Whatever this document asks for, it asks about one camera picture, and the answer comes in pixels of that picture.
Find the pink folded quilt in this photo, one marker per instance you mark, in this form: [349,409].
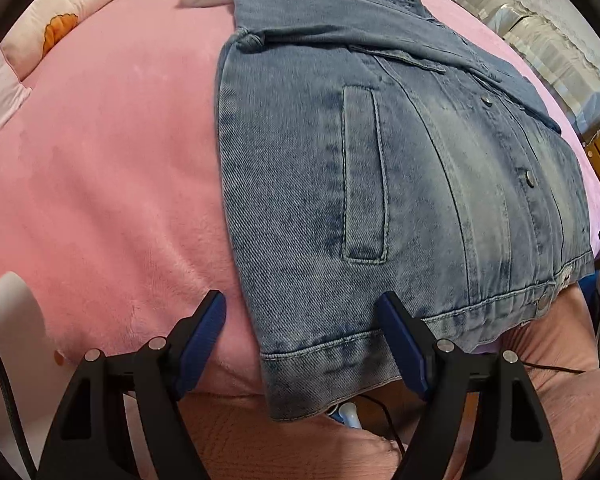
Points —
[41,26]

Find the blue denim jacket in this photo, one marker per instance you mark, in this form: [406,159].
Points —
[365,148]

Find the pink bed blanket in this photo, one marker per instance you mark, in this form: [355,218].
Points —
[111,201]

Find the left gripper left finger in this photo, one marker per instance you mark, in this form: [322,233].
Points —
[89,437]

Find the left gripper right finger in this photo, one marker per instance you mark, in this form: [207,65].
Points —
[511,438]

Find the lace covered furniture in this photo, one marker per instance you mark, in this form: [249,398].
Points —
[558,44]

